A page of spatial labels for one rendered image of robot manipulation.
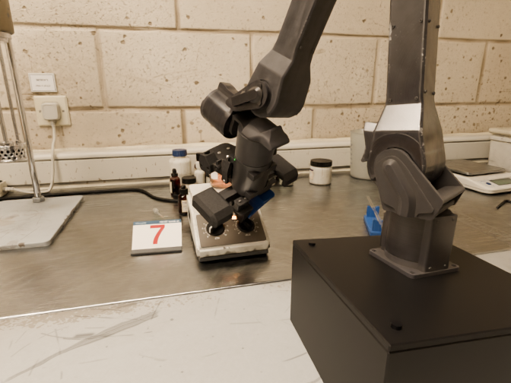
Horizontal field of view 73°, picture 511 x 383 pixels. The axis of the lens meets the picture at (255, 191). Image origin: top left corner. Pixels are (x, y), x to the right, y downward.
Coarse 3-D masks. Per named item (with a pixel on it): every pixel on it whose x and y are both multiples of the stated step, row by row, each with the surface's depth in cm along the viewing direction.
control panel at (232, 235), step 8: (200, 216) 63; (256, 216) 65; (200, 224) 61; (224, 224) 62; (232, 224) 62; (256, 224) 63; (200, 232) 60; (224, 232) 61; (232, 232) 61; (240, 232) 62; (256, 232) 62; (264, 232) 62; (200, 240) 59; (208, 240) 59; (216, 240) 60; (224, 240) 60; (232, 240) 60; (240, 240) 60; (248, 240) 60; (256, 240) 61; (264, 240) 61
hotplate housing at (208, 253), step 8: (192, 208) 66; (192, 216) 63; (192, 224) 63; (264, 224) 64; (192, 232) 64; (200, 248) 58; (208, 248) 59; (216, 248) 59; (224, 248) 59; (232, 248) 59; (240, 248) 60; (248, 248) 60; (256, 248) 61; (264, 248) 61; (200, 256) 58; (208, 256) 59; (216, 256) 59; (224, 256) 60; (232, 256) 60; (240, 256) 61
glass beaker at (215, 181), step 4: (212, 176) 70; (216, 176) 69; (220, 176) 69; (212, 180) 70; (216, 180) 69; (220, 180) 69; (212, 184) 70; (216, 184) 70; (220, 184) 70; (224, 184) 70; (228, 184) 70; (216, 188) 70; (220, 188) 70; (224, 188) 70
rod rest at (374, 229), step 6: (372, 210) 77; (378, 210) 76; (366, 216) 78; (372, 216) 77; (366, 222) 75; (372, 222) 74; (378, 222) 69; (372, 228) 70; (378, 228) 69; (372, 234) 69; (378, 234) 69
